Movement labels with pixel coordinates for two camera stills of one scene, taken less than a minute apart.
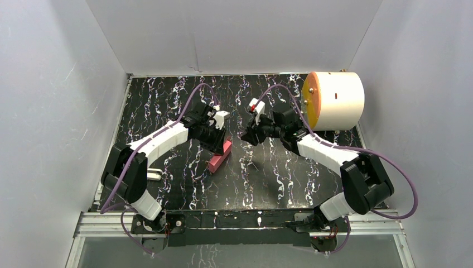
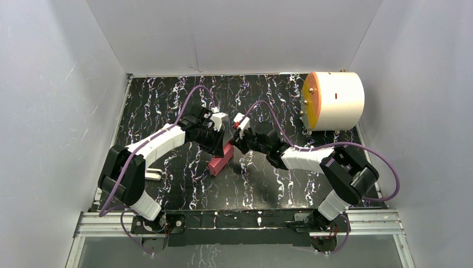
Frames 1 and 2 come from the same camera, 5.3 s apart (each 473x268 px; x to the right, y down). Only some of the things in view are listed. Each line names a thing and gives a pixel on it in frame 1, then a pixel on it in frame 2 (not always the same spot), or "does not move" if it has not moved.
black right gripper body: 265,129 → 249,142
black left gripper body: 218,140 does not move
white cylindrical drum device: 333,101 does not move
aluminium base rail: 100,224 does not move
